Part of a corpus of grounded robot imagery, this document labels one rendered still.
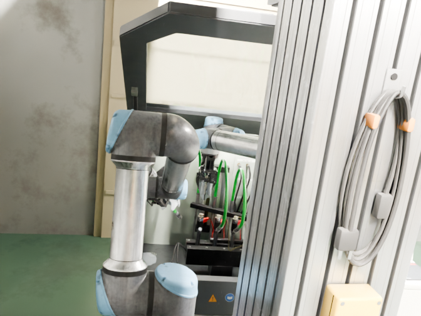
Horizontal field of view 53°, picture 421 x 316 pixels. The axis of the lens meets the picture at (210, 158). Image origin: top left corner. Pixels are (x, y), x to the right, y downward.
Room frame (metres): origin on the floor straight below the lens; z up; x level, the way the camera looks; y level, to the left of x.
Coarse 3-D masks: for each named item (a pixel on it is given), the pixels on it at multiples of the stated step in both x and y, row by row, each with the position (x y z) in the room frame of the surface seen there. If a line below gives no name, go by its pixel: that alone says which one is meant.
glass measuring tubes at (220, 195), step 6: (216, 168) 2.03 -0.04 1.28; (222, 168) 2.03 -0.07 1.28; (228, 168) 2.04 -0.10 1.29; (222, 174) 2.06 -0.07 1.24; (222, 180) 2.04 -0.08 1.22; (204, 186) 2.05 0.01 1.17; (222, 186) 2.04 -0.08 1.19; (204, 192) 2.05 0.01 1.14; (222, 192) 2.04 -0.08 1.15; (210, 198) 2.05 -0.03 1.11; (222, 198) 2.04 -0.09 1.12; (210, 204) 2.05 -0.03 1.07; (216, 204) 2.06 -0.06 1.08; (222, 204) 2.06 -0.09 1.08; (198, 210) 2.03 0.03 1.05; (204, 216) 2.03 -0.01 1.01; (210, 216) 2.04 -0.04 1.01; (204, 228) 2.02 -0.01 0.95
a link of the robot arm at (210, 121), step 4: (212, 116) 1.73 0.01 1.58; (208, 120) 1.68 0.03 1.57; (212, 120) 1.68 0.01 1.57; (216, 120) 1.68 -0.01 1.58; (220, 120) 1.69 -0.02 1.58; (204, 124) 1.70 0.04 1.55; (208, 124) 1.68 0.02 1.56; (212, 124) 1.67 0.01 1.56; (216, 124) 1.68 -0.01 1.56; (220, 124) 1.67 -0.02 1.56; (204, 128) 1.70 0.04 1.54
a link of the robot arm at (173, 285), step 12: (168, 264) 1.04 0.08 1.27; (156, 276) 0.98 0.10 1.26; (168, 276) 0.98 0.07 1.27; (180, 276) 0.99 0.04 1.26; (192, 276) 1.01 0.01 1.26; (156, 288) 0.96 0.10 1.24; (168, 288) 0.95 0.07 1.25; (180, 288) 0.95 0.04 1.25; (192, 288) 0.98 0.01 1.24; (156, 300) 0.95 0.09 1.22; (168, 300) 0.95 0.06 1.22; (180, 300) 0.95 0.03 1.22; (192, 300) 0.98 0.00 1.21; (156, 312) 0.95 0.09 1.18; (168, 312) 0.95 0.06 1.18; (180, 312) 0.96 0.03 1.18; (192, 312) 0.99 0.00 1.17
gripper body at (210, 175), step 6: (204, 156) 1.68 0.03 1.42; (210, 156) 1.70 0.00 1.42; (216, 156) 1.69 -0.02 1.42; (210, 162) 1.66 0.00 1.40; (204, 168) 1.70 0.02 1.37; (210, 168) 1.69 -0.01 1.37; (204, 174) 1.67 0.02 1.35; (210, 174) 1.67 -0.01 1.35; (216, 174) 1.69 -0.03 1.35; (204, 180) 1.68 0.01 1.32; (210, 180) 1.67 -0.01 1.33; (216, 180) 1.67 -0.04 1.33
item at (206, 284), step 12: (204, 276) 1.55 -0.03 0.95; (216, 276) 1.56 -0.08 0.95; (228, 276) 1.57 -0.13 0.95; (204, 288) 1.52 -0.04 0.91; (216, 288) 1.53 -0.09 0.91; (228, 288) 1.54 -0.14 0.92; (204, 300) 1.52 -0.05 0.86; (204, 312) 1.52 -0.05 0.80; (216, 312) 1.53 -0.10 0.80; (228, 312) 1.54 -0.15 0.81
